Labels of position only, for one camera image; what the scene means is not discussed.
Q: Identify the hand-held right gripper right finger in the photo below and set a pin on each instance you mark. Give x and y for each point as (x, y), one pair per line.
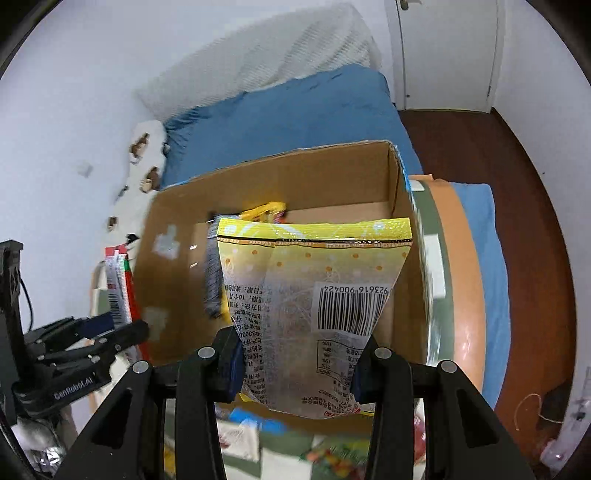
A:
(359, 381)

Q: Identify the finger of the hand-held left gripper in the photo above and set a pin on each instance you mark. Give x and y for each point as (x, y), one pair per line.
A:
(92, 326)
(124, 337)

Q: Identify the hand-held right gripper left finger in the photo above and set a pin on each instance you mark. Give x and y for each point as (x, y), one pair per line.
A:
(234, 367)

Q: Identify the red and white snack packet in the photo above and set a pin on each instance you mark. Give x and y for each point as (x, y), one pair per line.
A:
(119, 286)

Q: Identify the yellow dotted snack packet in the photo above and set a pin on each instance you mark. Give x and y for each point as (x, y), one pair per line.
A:
(300, 286)

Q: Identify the cardboard box with blue print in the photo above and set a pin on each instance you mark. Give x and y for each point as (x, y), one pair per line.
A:
(323, 184)

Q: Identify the crinkled silver plastic bag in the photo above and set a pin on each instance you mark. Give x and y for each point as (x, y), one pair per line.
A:
(41, 450)

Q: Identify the blue snack packet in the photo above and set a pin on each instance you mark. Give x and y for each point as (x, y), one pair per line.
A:
(272, 424)

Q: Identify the colourful candy packet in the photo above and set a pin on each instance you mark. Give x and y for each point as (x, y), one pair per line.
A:
(334, 459)

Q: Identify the green and white checkered tablecloth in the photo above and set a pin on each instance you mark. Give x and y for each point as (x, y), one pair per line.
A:
(434, 258)

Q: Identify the orange-edged round table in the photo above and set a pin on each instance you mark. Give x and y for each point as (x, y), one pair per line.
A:
(466, 277)

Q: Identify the yellow and red snack packet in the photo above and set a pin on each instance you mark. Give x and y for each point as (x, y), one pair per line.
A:
(265, 211)

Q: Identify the white cloth with brown figures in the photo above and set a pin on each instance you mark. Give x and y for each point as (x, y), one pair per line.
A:
(147, 152)

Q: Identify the blue bed sheet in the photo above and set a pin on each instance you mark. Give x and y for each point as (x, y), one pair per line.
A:
(300, 106)

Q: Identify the white patterned pillow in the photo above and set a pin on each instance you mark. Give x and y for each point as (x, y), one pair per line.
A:
(277, 50)

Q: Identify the white door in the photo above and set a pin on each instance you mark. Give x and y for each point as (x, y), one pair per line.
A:
(443, 55)

